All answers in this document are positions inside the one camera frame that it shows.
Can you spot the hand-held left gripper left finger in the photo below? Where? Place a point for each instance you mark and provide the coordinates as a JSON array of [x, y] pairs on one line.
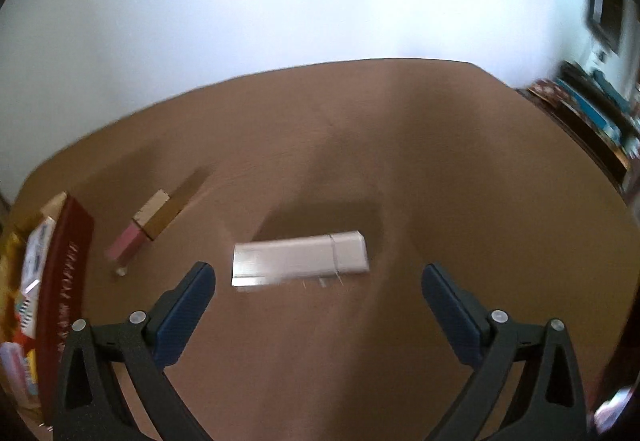
[[185, 311]]

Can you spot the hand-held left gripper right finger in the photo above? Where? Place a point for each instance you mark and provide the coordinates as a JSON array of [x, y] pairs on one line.
[[450, 316]]

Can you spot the silver rectangular box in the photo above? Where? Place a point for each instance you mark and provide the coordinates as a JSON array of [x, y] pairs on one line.
[[295, 258]]

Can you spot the long red box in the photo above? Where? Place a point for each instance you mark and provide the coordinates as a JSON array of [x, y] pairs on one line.
[[65, 281]]

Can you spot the black white zigzag box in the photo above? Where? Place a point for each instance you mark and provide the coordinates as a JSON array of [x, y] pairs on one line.
[[27, 316]]

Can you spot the clear plastic organizer box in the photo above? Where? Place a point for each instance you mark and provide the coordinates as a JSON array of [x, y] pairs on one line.
[[39, 251]]

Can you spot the clear pink plastic box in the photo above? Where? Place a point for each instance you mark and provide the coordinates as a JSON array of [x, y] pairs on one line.
[[17, 371]]

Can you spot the pink lip gloss tube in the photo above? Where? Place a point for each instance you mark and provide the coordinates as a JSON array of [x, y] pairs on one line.
[[127, 243]]

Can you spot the gold and beige box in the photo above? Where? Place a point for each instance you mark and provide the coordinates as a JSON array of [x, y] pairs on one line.
[[167, 211]]

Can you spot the colourful packets pile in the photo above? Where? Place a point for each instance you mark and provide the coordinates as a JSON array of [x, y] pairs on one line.
[[7, 271]]

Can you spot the dark wooden cabinet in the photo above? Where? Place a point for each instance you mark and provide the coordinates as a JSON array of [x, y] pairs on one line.
[[590, 141]]

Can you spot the floral patterned cloth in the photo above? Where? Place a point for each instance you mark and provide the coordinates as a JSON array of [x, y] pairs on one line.
[[547, 92]]

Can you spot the stack of books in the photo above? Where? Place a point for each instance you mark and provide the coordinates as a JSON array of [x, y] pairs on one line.
[[600, 106]]

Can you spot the framed wall picture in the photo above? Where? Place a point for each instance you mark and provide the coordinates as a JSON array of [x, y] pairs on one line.
[[605, 11]]

